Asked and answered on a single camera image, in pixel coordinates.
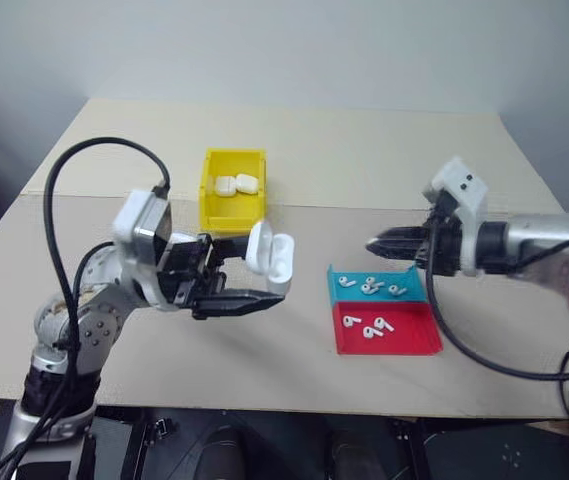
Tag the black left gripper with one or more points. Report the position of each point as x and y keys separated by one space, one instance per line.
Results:
x=189 y=265

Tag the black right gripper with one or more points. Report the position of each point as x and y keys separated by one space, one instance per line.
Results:
x=446 y=247

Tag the white earbud case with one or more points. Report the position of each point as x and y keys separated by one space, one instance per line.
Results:
x=246 y=183
x=279 y=260
x=225 y=185

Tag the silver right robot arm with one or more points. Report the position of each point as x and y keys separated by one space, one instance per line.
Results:
x=544 y=245

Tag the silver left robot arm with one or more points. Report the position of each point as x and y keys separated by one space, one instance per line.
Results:
x=94 y=325

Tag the yellow plastic bin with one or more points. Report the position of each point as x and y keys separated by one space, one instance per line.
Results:
x=234 y=212

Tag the closed white earbud case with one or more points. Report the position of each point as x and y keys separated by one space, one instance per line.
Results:
x=225 y=185
x=246 y=183

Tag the white earbud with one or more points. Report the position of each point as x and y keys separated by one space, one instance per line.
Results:
x=397 y=289
x=370 y=333
x=383 y=324
x=369 y=280
x=349 y=321
x=346 y=282
x=370 y=289

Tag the teal plastic tray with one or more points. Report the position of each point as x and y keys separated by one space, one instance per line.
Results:
x=379 y=297

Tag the red plastic tray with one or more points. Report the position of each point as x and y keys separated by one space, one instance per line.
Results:
x=404 y=337

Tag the black equipment box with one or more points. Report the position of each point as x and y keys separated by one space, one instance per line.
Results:
x=494 y=450

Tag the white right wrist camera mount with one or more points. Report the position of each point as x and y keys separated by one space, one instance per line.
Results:
x=466 y=200

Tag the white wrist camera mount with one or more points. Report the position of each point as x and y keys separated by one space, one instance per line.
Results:
x=130 y=216
x=466 y=200

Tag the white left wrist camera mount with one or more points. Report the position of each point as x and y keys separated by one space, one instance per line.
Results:
x=130 y=216

